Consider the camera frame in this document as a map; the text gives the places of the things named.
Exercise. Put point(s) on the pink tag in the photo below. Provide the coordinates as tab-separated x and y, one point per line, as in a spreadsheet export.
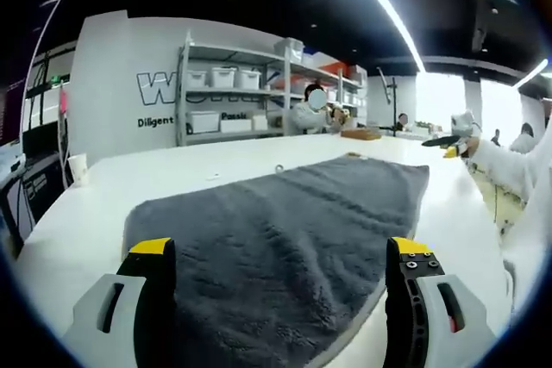
64	103

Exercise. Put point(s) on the group of white storage bins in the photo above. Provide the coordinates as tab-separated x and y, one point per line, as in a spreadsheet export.
222	77

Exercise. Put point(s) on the grey towel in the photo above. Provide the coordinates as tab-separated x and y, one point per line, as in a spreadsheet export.
280	234

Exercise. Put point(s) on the black stand pole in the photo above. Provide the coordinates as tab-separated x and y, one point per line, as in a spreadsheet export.
393	105

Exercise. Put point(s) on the white paper cup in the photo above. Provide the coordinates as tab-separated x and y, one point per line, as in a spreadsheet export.
78	170

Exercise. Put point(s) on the black equipment cart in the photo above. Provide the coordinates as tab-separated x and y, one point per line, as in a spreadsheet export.
39	178

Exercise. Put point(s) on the ceiling light strip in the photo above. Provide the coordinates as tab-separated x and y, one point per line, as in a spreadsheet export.
532	72
384	10

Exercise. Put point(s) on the person's right hand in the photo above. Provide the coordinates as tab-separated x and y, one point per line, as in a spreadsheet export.
471	147

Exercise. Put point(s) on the grey metal shelf unit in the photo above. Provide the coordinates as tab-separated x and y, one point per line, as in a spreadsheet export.
286	83

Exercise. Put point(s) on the wooden tray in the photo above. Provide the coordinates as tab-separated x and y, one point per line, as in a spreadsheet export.
360	134

